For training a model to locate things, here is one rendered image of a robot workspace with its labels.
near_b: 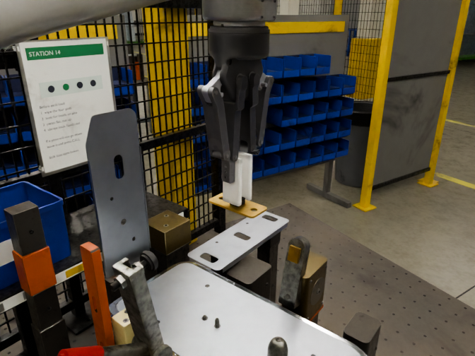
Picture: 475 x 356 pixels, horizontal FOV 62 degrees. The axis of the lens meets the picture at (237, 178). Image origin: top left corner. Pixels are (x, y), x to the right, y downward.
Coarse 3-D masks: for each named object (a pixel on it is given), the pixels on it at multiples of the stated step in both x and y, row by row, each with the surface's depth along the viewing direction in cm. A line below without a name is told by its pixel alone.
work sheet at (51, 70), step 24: (24, 48) 84; (48, 48) 88; (72, 48) 92; (96, 48) 97; (24, 72) 85; (48, 72) 89; (72, 72) 94; (96, 72) 99; (48, 96) 91; (72, 96) 95; (96, 96) 100; (48, 120) 92; (72, 120) 97; (48, 144) 93; (72, 144) 98; (48, 168) 95
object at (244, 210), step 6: (210, 198) 59; (216, 198) 59; (216, 204) 57; (222, 204) 57; (228, 204) 57; (246, 204) 57; (252, 204) 57; (258, 204) 57; (234, 210) 55; (240, 210) 55; (246, 210) 55; (258, 210) 55; (264, 210) 56; (246, 216) 54; (252, 216) 54
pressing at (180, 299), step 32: (160, 288) 79; (192, 288) 79; (224, 288) 79; (160, 320) 71; (192, 320) 71; (224, 320) 71; (256, 320) 71; (288, 320) 71; (192, 352) 64; (224, 352) 64; (256, 352) 64; (288, 352) 64; (320, 352) 64; (352, 352) 64
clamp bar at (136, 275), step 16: (144, 256) 51; (128, 272) 48; (144, 272) 51; (112, 288) 48; (128, 288) 49; (144, 288) 50; (128, 304) 52; (144, 304) 51; (144, 320) 52; (144, 336) 53; (160, 336) 55
